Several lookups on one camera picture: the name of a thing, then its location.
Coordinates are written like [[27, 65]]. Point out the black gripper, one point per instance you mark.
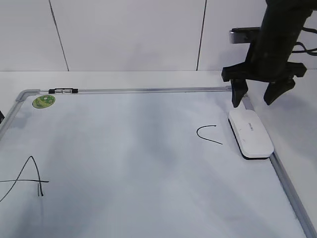
[[266, 61]]

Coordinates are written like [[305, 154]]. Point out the white board eraser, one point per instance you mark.
[[252, 137]]

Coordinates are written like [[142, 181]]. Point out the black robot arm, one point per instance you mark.
[[288, 17]]

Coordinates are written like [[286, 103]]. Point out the round green sticker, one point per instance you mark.
[[43, 101]]

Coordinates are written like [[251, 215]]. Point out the small black object at edge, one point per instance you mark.
[[1, 117]]

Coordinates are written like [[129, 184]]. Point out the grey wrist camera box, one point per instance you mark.
[[243, 35]]

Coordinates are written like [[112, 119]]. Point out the white board with grey frame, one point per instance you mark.
[[138, 163]]

